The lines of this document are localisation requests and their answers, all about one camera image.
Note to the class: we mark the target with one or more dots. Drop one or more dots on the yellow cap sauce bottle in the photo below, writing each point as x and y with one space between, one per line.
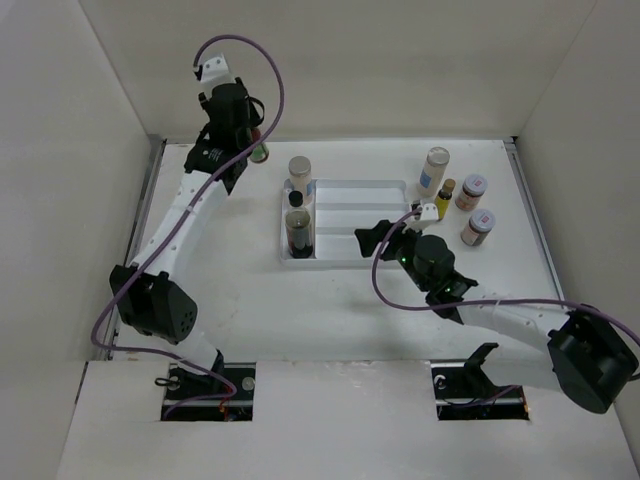
261 152

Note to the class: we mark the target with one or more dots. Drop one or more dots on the tall white spice jar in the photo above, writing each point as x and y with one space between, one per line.
432 174

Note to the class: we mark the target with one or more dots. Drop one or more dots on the white divided organizer tray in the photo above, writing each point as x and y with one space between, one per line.
338 208

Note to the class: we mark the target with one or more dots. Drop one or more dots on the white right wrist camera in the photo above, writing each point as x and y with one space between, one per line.
424 215

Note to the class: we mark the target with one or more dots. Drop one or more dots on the white powder jar silver lid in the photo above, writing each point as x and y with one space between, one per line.
300 176

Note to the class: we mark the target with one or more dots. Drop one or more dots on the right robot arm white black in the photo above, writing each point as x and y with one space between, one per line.
583 352

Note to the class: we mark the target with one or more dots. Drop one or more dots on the brown jar white lid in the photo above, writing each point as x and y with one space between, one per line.
478 227
473 188

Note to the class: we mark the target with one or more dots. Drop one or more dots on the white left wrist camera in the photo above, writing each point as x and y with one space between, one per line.
213 72

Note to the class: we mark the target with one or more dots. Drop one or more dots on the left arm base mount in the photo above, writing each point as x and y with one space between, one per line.
189 397

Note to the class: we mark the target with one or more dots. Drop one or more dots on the small yellow label bottle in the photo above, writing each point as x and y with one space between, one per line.
443 197

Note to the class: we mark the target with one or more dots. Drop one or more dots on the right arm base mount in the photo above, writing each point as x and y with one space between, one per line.
463 394

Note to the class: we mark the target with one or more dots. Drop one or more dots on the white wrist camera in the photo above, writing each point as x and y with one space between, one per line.
213 72
424 215

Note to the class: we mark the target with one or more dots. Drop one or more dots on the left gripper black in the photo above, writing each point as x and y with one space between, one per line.
255 121

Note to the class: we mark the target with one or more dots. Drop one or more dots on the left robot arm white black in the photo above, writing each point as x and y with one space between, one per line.
155 304

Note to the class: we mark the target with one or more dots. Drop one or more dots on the brown jar white lid front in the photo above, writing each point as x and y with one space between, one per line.
478 227

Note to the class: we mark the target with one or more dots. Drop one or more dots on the glass bottle black cap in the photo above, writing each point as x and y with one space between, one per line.
298 226

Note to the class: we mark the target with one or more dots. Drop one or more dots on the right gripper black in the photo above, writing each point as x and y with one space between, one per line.
367 237

